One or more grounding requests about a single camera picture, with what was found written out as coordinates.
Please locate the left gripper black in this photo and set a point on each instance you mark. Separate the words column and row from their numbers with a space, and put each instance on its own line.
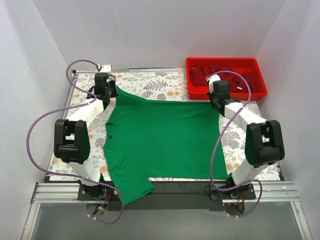
column 111, row 91

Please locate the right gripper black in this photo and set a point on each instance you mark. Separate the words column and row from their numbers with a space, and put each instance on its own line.
column 215, row 99

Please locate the green t shirt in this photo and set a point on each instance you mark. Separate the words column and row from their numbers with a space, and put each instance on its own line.
column 161, row 139

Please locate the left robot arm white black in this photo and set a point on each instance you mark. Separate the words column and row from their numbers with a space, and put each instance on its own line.
column 71, row 136

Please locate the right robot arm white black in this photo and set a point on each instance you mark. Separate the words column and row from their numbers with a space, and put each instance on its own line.
column 263, row 138

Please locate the dark red t shirt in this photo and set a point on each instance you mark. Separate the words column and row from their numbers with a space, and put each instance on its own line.
column 236, row 85

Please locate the red plastic bin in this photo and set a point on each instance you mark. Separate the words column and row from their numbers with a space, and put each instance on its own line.
column 239, row 64

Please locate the black front crossbar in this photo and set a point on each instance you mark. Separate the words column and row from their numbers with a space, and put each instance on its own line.
column 175, row 197

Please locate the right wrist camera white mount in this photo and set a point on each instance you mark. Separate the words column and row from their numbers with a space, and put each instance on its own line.
column 211, row 80

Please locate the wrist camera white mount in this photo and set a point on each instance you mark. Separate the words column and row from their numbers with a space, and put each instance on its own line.
column 211, row 80
column 106, row 68

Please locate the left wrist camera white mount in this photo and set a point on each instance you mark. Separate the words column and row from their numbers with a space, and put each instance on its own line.
column 106, row 68

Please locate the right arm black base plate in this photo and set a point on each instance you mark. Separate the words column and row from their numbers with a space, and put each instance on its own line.
column 247, row 192

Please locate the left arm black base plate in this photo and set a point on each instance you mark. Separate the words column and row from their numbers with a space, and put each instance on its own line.
column 97, row 193

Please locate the aluminium frame rail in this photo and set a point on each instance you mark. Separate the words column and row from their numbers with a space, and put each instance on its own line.
column 71, row 192

